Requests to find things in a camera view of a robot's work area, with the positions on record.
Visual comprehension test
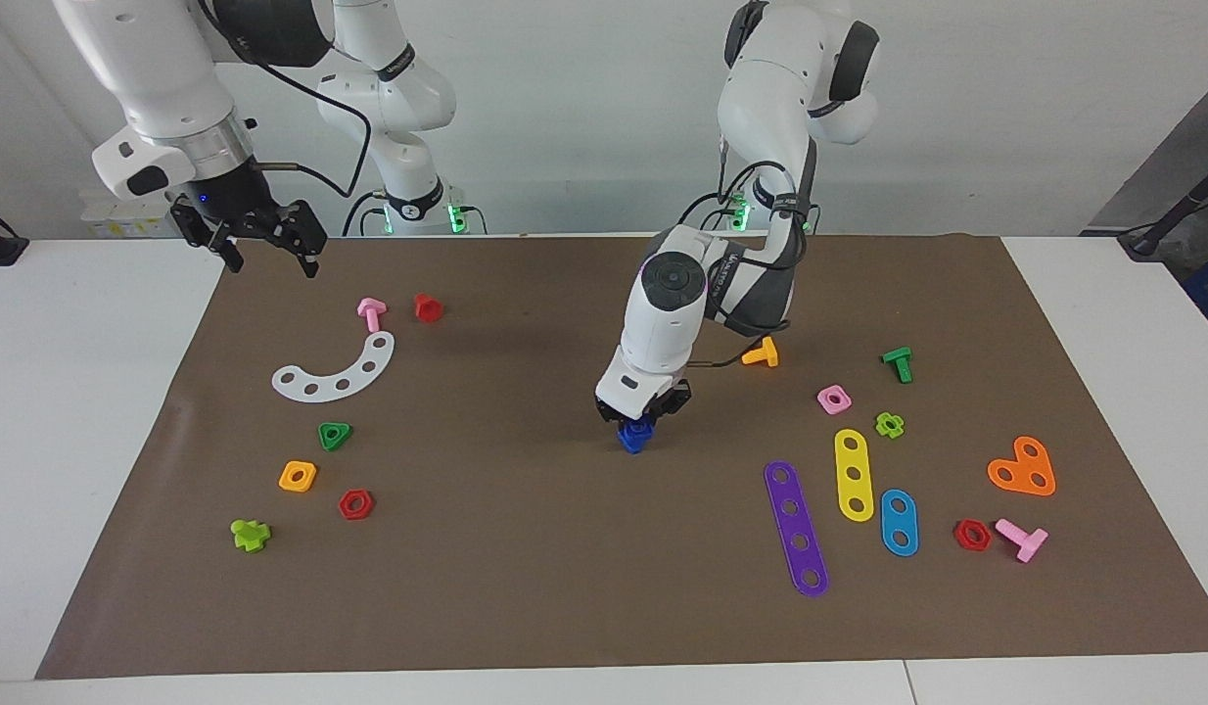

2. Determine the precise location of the brown table mat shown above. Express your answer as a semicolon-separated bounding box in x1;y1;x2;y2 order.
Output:
34;233;1208;681

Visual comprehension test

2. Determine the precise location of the purple four-hole strip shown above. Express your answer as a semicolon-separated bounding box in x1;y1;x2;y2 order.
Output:
764;460;830;598

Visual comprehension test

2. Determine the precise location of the black base cable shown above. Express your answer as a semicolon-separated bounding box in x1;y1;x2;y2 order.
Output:
343;191;385;236
674;191;737;233

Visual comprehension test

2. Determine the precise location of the white box stack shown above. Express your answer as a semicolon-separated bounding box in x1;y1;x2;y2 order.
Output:
80;196;179;239

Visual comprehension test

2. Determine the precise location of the white curved five-hole plate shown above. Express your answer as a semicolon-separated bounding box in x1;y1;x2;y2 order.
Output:
271;331;396;403

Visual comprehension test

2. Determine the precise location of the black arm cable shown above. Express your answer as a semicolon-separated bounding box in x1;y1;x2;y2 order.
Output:
680;137;813;371
198;0;373;197

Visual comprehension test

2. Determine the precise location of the blue two-hole strip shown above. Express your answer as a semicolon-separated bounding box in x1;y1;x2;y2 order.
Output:
880;489;919;558

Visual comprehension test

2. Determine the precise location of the black stand with tube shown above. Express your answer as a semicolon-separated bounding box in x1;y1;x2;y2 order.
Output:
1118;162;1208;260

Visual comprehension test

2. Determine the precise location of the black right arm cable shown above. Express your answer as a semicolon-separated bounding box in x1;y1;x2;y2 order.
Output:
198;0;373;197

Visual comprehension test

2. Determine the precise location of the yellow three-hole strip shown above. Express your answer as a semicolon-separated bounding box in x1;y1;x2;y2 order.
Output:
834;428;875;523

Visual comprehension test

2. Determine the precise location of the orange heart three-hole plate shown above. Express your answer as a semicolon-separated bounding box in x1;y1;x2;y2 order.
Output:
987;436;1057;497

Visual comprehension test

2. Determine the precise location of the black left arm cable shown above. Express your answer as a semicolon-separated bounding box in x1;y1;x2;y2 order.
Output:
680;137;813;371

